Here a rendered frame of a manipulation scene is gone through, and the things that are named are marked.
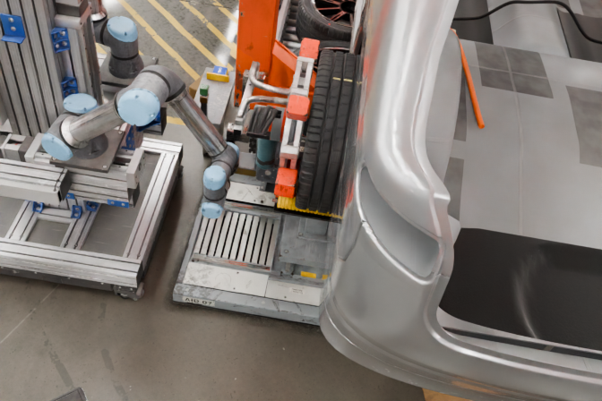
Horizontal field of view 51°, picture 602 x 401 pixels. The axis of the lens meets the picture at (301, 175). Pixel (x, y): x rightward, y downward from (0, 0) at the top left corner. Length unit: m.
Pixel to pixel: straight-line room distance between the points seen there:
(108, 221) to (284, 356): 1.02
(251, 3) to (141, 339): 1.55
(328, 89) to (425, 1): 0.69
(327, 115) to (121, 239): 1.22
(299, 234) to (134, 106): 1.27
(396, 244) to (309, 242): 1.49
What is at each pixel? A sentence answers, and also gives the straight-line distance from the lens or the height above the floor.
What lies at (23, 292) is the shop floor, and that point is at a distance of 3.21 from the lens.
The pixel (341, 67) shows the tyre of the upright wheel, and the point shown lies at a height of 1.18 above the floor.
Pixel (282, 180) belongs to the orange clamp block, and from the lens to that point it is 2.35.
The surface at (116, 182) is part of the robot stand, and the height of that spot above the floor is 0.71.
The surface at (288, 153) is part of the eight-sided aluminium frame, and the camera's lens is 2.35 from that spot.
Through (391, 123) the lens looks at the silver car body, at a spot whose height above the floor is 1.64.
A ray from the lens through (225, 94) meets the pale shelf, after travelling 3.36.
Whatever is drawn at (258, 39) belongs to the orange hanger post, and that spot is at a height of 0.94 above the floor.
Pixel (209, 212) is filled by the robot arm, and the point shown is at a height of 0.86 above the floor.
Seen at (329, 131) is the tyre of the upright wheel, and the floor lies 1.07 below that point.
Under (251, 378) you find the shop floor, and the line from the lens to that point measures 2.89.
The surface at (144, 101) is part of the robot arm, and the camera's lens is 2.00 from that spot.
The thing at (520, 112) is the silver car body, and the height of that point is 1.04.
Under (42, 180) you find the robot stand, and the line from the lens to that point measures 2.60.
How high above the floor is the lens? 2.61
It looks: 47 degrees down
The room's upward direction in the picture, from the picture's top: 10 degrees clockwise
